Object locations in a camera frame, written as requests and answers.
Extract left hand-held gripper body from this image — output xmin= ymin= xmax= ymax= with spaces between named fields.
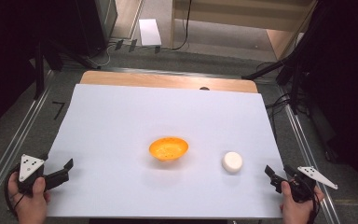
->
xmin=16 ymin=153 xmax=71 ymax=196

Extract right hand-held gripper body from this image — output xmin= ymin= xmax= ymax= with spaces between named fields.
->
xmin=287 ymin=165 xmax=339 ymax=203

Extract white round block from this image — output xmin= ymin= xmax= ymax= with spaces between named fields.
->
xmin=221 ymin=150 xmax=244 ymax=175

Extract orange bowl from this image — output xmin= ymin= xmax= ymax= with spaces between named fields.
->
xmin=148 ymin=136 xmax=190 ymax=162

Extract person's left hand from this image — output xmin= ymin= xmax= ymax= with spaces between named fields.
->
xmin=7 ymin=172 xmax=52 ymax=224

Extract person's right hand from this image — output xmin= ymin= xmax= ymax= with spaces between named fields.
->
xmin=279 ymin=180 xmax=326 ymax=224

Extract white table sheet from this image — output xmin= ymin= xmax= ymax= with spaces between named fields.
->
xmin=45 ymin=83 xmax=285 ymax=219

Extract black tripod stand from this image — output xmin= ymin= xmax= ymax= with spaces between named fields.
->
xmin=241 ymin=18 xmax=316 ymax=116
xmin=32 ymin=36 xmax=102 ymax=101

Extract wooden table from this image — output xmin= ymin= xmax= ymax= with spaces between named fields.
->
xmin=79 ymin=70 xmax=259 ymax=94

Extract black cabinet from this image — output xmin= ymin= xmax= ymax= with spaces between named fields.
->
xmin=52 ymin=0 xmax=119 ymax=59

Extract white flat panel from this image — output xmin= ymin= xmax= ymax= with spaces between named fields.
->
xmin=138 ymin=18 xmax=163 ymax=48

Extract metal floor rail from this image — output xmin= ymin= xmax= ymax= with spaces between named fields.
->
xmin=276 ymin=85 xmax=343 ymax=224
xmin=0 ymin=69 xmax=55 ymax=216

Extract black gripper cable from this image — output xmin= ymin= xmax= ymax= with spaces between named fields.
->
xmin=3 ymin=164 xmax=24 ymax=218
xmin=304 ymin=181 xmax=322 ymax=224

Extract black floor cables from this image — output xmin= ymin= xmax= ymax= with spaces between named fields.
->
xmin=255 ymin=60 xmax=311 ymax=138

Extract white floor cable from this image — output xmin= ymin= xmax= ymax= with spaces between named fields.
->
xmin=85 ymin=43 xmax=119 ymax=68

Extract wooden furniture frame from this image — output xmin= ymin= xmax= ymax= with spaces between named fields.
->
xmin=169 ymin=0 xmax=320 ymax=61

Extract black hanging cable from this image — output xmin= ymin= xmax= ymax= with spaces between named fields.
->
xmin=171 ymin=0 xmax=194 ymax=51

